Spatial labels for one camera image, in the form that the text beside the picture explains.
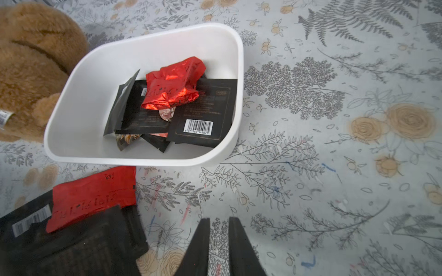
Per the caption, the brown teddy bear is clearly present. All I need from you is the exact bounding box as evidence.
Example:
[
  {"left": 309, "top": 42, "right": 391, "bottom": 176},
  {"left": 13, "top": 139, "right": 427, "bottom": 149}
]
[{"left": 0, "top": 2, "right": 90, "bottom": 143}]

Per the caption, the yellow label tea bag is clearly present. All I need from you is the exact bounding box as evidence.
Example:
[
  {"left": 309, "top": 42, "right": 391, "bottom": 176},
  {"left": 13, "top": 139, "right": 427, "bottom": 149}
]
[{"left": 116, "top": 134, "right": 140, "bottom": 151}]

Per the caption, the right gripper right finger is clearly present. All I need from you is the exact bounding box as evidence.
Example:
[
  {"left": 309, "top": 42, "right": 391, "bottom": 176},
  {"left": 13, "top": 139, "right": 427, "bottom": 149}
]
[{"left": 229, "top": 217, "right": 266, "bottom": 276}]

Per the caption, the floral label black tea bag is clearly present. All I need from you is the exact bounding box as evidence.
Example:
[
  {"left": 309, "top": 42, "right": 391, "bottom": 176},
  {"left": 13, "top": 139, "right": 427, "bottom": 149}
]
[{"left": 159, "top": 107, "right": 176, "bottom": 122}]

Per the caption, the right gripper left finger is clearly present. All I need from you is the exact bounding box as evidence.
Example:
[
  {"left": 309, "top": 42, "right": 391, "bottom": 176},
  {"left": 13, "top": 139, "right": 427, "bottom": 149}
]
[{"left": 174, "top": 218, "right": 211, "bottom": 276}]

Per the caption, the white plastic storage box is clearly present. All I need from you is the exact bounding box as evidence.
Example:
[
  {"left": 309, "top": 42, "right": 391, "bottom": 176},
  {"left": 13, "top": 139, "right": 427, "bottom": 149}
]
[{"left": 44, "top": 23, "right": 244, "bottom": 167}]

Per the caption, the red label black tea bag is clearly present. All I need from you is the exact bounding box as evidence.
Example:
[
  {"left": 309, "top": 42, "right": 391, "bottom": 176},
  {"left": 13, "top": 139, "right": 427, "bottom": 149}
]
[{"left": 115, "top": 80, "right": 170, "bottom": 152}]

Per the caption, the black barcode tea bag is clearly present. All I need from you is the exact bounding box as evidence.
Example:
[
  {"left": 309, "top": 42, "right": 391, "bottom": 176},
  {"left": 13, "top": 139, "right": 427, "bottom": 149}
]
[
  {"left": 166, "top": 78, "right": 237, "bottom": 148},
  {"left": 1, "top": 192, "right": 149, "bottom": 276}
]

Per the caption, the black tea bag pile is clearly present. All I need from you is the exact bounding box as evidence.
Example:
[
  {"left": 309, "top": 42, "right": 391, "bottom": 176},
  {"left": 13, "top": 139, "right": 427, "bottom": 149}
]
[{"left": 103, "top": 70, "right": 140, "bottom": 136}]

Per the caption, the red foil tea bag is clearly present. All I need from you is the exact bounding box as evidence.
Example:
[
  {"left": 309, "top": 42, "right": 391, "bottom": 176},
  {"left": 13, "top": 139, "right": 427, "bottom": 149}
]
[
  {"left": 141, "top": 57, "right": 206, "bottom": 110},
  {"left": 46, "top": 166, "right": 137, "bottom": 233}
]

